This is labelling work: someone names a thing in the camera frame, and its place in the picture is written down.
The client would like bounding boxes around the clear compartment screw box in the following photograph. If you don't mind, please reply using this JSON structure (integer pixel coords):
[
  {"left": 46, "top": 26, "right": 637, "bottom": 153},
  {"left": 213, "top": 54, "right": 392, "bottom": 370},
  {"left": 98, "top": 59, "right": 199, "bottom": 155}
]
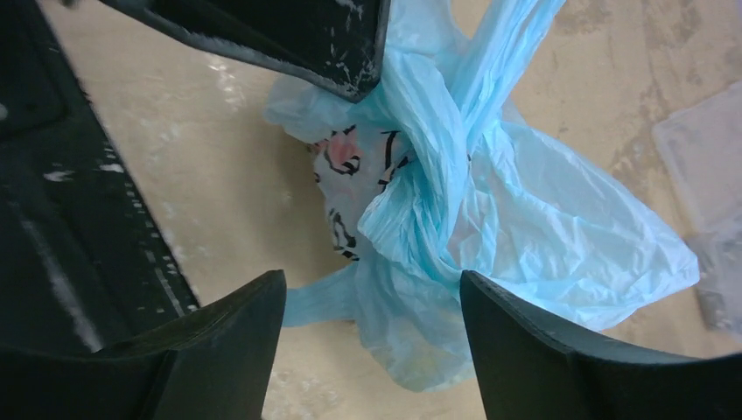
[{"left": 652, "top": 82, "right": 741, "bottom": 340}]

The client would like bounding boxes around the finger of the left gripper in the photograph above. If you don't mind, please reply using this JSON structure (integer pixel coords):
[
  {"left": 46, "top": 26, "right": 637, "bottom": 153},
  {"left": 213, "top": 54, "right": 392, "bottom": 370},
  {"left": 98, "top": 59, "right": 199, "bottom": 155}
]
[{"left": 107, "top": 0, "right": 390, "bottom": 103}]

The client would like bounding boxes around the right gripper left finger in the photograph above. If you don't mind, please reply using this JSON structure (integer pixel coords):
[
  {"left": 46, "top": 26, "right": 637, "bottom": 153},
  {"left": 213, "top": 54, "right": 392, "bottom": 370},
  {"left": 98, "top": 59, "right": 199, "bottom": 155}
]
[{"left": 95, "top": 269, "right": 288, "bottom": 420}]

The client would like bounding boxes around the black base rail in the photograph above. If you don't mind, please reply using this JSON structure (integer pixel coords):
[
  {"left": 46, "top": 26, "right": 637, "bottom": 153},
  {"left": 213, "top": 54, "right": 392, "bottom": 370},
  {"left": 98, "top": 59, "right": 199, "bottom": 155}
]
[{"left": 1, "top": 1, "right": 200, "bottom": 354}]

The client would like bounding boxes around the light blue plastic bag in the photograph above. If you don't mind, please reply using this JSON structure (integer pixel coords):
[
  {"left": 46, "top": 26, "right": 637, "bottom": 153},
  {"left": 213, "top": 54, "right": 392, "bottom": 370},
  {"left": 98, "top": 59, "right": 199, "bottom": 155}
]
[{"left": 264, "top": 1, "right": 699, "bottom": 392}]

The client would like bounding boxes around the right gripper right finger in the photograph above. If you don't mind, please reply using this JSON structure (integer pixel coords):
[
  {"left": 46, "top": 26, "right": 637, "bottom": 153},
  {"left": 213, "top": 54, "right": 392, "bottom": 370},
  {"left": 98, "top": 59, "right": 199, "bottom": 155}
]
[{"left": 460, "top": 271, "right": 741, "bottom": 419}]

